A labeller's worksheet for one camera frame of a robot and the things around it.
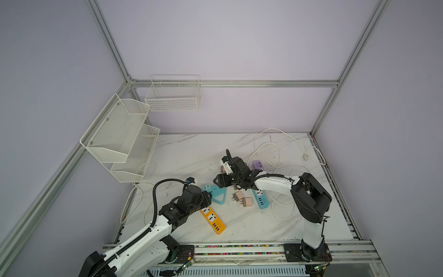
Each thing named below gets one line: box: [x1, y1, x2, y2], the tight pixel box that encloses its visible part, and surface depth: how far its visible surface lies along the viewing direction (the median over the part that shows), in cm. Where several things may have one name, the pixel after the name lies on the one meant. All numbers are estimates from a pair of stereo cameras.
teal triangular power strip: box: [201, 184, 228, 205], surface depth 89 cm
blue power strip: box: [251, 189, 270, 210], surface depth 89 cm
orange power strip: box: [199, 206, 227, 236], surface depth 82 cm
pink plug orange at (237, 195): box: [231, 191, 244, 202], surface depth 92 cm
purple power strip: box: [252, 160, 264, 171], surface depth 103 cm
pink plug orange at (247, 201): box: [239, 196, 253, 208], surface depth 90 cm
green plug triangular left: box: [201, 184, 213, 193], surface depth 88 cm
